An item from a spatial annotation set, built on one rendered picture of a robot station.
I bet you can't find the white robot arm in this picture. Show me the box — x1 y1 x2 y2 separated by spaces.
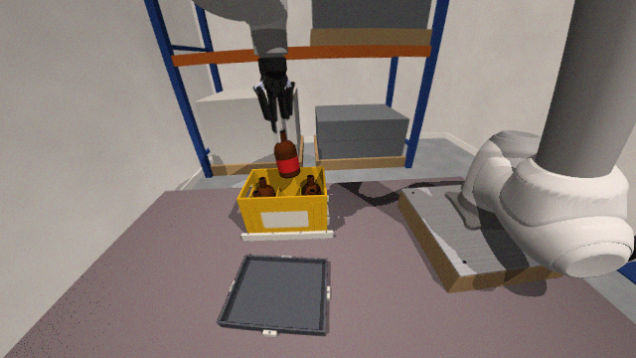
192 0 636 278

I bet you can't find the yellow divided crate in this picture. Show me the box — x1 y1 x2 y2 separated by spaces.
237 167 327 233

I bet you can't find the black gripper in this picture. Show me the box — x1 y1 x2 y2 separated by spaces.
253 57 295 143

